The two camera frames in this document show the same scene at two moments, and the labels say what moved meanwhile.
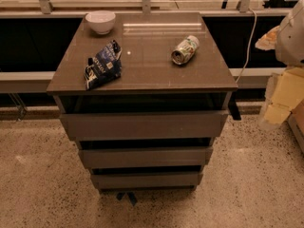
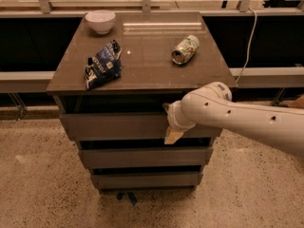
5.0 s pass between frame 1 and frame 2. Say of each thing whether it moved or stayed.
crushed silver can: stayed
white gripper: moved
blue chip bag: stayed
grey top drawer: stayed
